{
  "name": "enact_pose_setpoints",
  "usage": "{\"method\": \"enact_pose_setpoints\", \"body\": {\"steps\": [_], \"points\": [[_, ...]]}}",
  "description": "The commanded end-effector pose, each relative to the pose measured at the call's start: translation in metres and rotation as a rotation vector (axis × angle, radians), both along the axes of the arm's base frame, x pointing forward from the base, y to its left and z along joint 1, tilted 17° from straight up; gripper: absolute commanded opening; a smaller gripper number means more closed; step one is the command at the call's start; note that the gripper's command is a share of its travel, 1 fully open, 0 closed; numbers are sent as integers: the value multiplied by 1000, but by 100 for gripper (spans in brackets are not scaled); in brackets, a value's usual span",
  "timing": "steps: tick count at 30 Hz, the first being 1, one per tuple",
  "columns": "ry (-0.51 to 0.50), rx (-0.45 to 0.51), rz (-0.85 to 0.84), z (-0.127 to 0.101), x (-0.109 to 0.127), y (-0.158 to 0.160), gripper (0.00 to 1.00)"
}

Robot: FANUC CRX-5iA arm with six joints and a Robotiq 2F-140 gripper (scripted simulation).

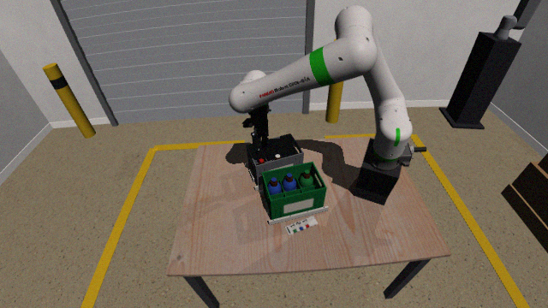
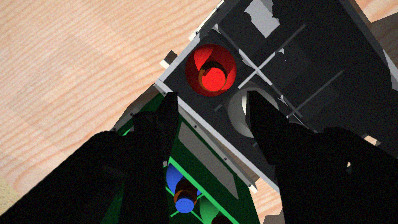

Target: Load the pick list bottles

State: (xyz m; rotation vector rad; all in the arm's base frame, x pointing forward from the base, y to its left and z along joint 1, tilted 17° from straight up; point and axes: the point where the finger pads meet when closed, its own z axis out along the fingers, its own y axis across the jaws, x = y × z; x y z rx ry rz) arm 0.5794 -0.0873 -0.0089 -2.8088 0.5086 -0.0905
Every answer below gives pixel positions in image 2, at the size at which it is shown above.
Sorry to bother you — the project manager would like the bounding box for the red bottle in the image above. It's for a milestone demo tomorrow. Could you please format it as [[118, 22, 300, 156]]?
[[185, 43, 237, 97]]

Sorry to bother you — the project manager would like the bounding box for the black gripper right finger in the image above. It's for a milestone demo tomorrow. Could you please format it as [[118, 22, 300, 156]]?
[[245, 91, 398, 224]]

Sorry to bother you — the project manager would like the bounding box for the green crate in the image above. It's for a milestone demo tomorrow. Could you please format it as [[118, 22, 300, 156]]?
[[100, 113, 260, 224]]

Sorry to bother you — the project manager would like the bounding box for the dark grey plastic crate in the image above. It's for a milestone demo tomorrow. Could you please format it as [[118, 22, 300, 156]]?
[[155, 0, 398, 194]]

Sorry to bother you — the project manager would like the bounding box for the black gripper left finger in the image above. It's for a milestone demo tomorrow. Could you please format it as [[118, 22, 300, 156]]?
[[0, 92, 179, 224]]

